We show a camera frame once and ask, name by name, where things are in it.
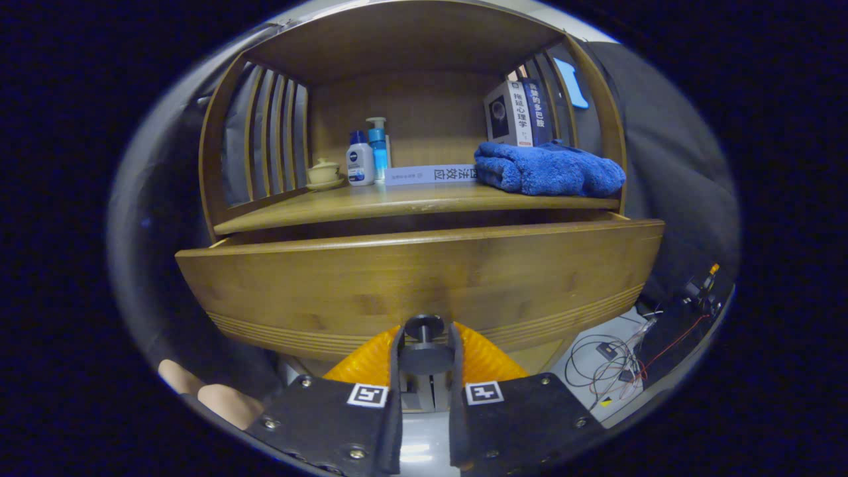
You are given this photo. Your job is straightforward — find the beige lidded teacup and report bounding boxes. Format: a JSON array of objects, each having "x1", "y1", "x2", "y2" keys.
[{"x1": 306, "y1": 157, "x2": 346, "y2": 191}]

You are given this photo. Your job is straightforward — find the blue folded towel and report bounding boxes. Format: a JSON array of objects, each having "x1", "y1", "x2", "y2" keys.
[{"x1": 474, "y1": 139, "x2": 627, "y2": 198}]

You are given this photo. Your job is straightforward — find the white standing book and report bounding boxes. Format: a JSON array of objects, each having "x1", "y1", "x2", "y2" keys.
[{"x1": 483, "y1": 79, "x2": 535, "y2": 148}]

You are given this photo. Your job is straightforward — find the pale blue lying book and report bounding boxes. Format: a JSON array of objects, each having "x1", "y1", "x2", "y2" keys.
[{"x1": 384, "y1": 164, "x2": 479, "y2": 187}]

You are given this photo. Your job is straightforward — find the white bottle with blue cap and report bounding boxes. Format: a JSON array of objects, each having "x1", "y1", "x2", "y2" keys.
[{"x1": 346, "y1": 131, "x2": 376, "y2": 187}]

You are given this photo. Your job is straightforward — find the wooden countertop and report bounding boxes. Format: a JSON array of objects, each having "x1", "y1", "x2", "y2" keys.
[{"x1": 213, "y1": 180, "x2": 623, "y2": 236}]

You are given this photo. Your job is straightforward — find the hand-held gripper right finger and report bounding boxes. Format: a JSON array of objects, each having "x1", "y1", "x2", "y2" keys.
[{"x1": 448, "y1": 321, "x2": 607, "y2": 474}]

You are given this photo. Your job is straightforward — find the wooden cabinet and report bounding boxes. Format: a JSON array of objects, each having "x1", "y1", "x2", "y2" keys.
[{"x1": 199, "y1": 0, "x2": 629, "y2": 380}]

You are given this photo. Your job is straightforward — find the blue pump bottle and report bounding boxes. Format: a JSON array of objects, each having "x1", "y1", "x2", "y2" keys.
[{"x1": 366, "y1": 117, "x2": 392, "y2": 184}]

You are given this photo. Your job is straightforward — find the dark blue standing book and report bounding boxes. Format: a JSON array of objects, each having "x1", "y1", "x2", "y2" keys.
[{"x1": 520, "y1": 78, "x2": 552, "y2": 146}]

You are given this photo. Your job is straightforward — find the black drawer knob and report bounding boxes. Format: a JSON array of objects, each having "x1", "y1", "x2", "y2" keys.
[{"x1": 399, "y1": 314, "x2": 455, "y2": 376}]

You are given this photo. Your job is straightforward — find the orange and black tool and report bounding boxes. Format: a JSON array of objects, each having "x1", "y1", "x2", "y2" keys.
[{"x1": 682, "y1": 263, "x2": 723, "y2": 315}]

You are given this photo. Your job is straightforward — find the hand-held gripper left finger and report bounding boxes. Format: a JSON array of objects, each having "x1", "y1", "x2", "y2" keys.
[{"x1": 244, "y1": 323, "x2": 405, "y2": 476}]

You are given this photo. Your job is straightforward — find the tangled floor cables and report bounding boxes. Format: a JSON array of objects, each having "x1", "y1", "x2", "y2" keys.
[{"x1": 563, "y1": 311, "x2": 703, "y2": 408}]

